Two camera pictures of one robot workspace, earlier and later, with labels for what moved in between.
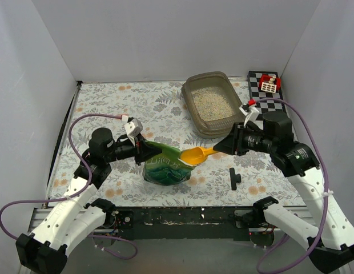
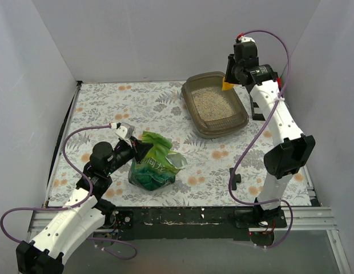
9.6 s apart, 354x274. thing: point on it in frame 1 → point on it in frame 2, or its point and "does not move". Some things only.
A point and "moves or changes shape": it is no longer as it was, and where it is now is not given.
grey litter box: (212, 104) does not move
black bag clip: (234, 178) does not move
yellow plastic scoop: (194, 156) → (226, 86)
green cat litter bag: (167, 169) moves or changes shape
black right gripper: (237, 140) → (230, 69)
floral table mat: (144, 132) does not move
